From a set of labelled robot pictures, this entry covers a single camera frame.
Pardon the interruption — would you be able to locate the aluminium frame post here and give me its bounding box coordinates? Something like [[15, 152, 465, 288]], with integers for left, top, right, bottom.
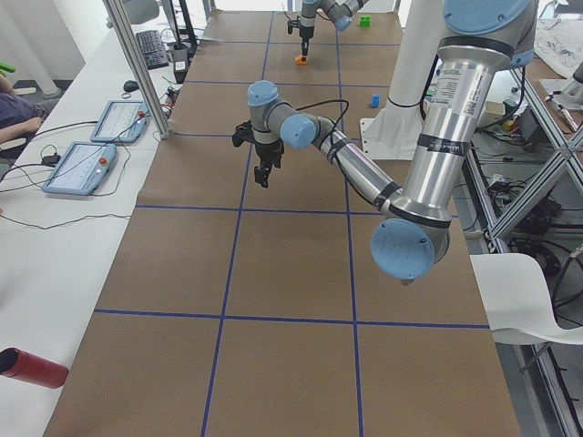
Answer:
[[103, 0, 170, 139]]

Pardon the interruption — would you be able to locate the red cardboard tube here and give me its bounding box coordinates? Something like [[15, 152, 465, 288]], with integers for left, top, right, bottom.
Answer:
[[1, 348, 69, 389]]

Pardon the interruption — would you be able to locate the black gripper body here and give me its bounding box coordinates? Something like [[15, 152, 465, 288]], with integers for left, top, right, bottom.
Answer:
[[298, 15, 315, 41], [255, 139, 284, 171]]

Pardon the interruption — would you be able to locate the far teach pendant tablet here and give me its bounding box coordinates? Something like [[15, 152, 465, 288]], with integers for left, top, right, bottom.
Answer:
[[90, 100, 148, 143]]

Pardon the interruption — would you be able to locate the near teach pendant tablet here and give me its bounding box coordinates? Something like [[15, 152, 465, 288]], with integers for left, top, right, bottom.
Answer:
[[42, 142, 117, 196]]

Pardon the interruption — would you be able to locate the teach pendant tablet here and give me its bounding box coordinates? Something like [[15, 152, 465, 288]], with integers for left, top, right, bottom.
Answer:
[[90, 100, 148, 143], [42, 142, 117, 196]]

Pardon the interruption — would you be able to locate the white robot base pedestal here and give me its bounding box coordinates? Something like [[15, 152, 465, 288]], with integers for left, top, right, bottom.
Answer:
[[361, 0, 445, 160]]

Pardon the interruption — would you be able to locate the seated person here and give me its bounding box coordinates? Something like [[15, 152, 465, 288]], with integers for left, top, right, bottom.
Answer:
[[0, 76, 59, 144]]

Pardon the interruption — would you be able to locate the green toy block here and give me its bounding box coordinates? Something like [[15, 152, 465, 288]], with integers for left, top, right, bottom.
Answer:
[[358, 15, 372, 27]]

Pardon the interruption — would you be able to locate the black computer mouse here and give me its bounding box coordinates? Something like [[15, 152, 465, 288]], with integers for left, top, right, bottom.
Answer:
[[123, 80, 139, 93]]

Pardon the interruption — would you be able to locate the black keyboard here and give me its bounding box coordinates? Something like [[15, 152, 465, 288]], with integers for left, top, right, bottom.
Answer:
[[135, 30, 169, 70]]

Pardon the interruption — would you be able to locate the brown paper table cover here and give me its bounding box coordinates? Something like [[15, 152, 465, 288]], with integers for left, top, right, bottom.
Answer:
[[46, 12, 520, 436]]

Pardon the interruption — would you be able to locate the white paper sheet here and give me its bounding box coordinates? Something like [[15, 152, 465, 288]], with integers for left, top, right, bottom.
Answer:
[[470, 253, 582, 345]]

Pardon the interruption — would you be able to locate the orange trapezoid block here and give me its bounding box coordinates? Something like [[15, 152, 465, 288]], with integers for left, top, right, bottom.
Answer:
[[294, 55, 308, 66]]

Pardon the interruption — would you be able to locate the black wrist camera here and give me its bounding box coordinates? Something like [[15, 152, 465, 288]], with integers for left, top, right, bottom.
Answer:
[[231, 120, 254, 147]]

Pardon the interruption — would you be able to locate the patterned cloth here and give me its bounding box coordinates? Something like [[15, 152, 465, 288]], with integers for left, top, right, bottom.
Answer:
[[534, 18, 582, 78]]

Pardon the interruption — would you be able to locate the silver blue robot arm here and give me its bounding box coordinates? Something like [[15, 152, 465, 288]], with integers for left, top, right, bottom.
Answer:
[[232, 1, 537, 280], [288, 0, 368, 61]]

